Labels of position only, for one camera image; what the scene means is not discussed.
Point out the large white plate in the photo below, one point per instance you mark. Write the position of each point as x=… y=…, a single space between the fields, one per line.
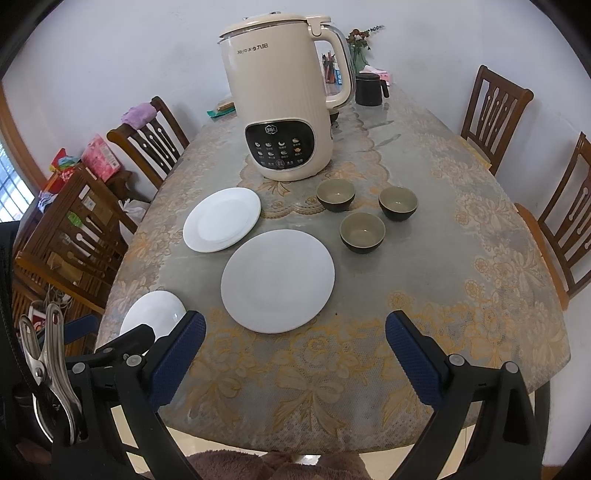
x=277 y=281

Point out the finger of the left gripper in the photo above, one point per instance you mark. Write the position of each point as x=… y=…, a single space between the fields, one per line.
x=135 y=341

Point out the metal clip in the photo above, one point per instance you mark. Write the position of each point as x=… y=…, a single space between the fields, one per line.
x=46 y=362

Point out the wooden chair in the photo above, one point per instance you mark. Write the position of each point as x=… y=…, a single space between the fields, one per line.
x=562 y=230
x=77 y=246
x=494 y=111
x=157 y=147

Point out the small white plate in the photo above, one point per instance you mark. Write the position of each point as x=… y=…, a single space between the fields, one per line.
x=160 y=310

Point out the wooden chair far right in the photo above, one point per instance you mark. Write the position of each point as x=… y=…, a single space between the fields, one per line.
x=494 y=111

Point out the cream soy milk maker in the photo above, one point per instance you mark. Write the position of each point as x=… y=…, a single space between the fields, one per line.
x=275 y=80

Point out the medium white plate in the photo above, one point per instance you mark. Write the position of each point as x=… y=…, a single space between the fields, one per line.
x=221 y=219

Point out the flower vase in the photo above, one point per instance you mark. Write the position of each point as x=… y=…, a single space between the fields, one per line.
x=359 y=46

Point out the wooden chair near left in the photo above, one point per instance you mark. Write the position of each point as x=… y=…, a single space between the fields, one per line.
x=77 y=246

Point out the wooden chair far left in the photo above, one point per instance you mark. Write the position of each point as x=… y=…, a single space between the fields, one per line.
x=157 y=147

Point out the pink box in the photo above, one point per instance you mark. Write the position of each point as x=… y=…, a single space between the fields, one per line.
x=99 y=159

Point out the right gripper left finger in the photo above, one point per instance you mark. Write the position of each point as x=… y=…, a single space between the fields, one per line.
x=120 y=397

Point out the black mug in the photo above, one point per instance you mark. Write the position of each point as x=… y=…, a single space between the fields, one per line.
x=371 y=90

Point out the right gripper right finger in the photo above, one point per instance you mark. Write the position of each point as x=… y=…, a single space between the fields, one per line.
x=505 y=442

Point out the purple cloth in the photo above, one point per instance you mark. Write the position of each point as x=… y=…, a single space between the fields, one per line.
x=138 y=116

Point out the dark bowl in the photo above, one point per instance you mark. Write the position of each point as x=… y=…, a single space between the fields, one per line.
x=336 y=194
x=398 y=203
x=362 y=232

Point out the wooden chair near right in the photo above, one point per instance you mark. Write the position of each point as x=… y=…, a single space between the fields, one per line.
x=562 y=230

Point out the lace tablecloth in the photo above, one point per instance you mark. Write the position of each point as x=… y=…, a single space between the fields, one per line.
x=464 y=267

